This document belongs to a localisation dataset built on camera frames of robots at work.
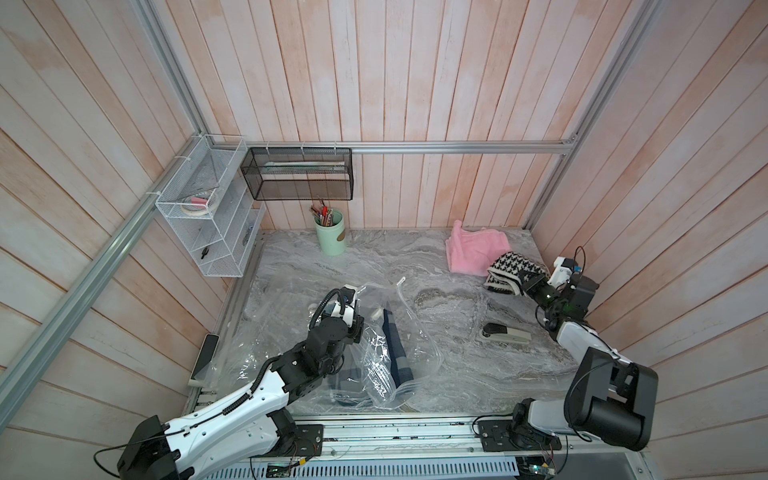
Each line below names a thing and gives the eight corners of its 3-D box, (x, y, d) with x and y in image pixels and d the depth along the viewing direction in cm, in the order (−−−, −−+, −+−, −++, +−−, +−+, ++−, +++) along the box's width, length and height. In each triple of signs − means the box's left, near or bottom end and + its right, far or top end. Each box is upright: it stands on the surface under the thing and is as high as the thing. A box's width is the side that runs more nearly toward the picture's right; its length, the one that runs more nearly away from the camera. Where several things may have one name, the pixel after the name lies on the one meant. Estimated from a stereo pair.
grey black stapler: (482, 337, 93) (486, 331, 90) (482, 327, 96) (485, 320, 92) (526, 345, 92) (531, 339, 88) (524, 335, 94) (530, 329, 90)
